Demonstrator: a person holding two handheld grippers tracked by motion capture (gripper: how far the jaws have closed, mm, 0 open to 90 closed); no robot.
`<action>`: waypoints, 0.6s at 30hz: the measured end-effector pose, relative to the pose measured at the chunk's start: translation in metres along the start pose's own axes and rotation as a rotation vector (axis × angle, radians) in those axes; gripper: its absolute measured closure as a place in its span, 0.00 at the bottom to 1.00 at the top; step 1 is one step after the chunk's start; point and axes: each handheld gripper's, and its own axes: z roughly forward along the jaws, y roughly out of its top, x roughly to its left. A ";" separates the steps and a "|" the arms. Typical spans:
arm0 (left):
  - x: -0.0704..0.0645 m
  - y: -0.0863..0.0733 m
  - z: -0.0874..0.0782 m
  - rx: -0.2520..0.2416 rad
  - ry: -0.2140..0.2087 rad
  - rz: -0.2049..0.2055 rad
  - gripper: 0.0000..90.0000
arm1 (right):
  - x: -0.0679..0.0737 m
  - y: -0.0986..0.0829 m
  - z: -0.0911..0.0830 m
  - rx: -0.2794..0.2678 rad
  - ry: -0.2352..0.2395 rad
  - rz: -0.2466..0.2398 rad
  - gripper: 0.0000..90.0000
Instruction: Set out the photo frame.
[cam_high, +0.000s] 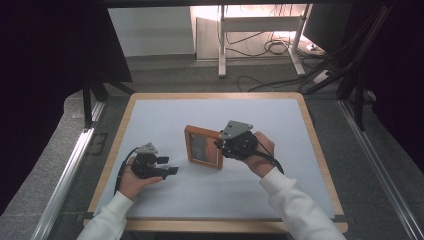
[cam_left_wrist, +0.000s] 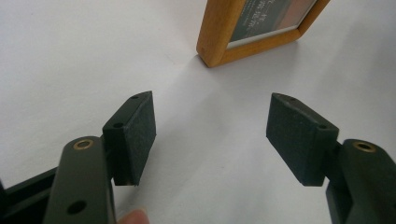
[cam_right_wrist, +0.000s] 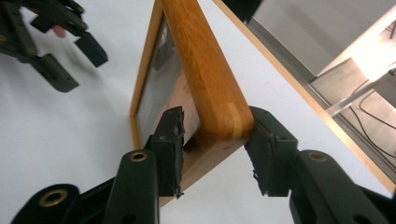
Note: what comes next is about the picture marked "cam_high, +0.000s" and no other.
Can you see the wooden-edged table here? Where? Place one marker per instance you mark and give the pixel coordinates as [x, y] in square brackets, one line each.
[213, 225]

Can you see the dark curtain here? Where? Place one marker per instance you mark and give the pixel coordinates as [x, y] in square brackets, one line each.
[403, 73]
[40, 83]

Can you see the person's left hand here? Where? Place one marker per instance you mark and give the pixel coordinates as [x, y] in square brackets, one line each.
[131, 185]

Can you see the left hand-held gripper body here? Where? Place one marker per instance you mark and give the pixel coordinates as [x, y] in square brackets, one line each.
[145, 165]

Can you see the white wall panel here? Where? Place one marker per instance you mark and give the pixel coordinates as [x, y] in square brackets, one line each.
[150, 31]

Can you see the dark monitor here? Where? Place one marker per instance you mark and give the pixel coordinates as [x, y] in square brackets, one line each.
[328, 28]

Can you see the aluminium rail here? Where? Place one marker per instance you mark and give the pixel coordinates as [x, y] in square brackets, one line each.
[380, 170]
[63, 186]

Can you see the white power strip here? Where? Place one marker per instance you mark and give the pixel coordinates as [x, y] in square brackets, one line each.
[322, 76]

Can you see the person's right hand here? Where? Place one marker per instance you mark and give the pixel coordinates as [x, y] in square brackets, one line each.
[263, 160]

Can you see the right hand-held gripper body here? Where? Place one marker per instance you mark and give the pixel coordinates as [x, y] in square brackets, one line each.
[240, 141]

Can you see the wooden photo frame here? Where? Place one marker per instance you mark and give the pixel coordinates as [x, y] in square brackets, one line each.
[203, 150]

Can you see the white desk frame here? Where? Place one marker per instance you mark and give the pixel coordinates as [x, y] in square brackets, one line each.
[260, 24]

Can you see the black metal stand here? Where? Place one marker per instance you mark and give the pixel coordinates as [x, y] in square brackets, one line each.
[88, 100]
[358, 96]

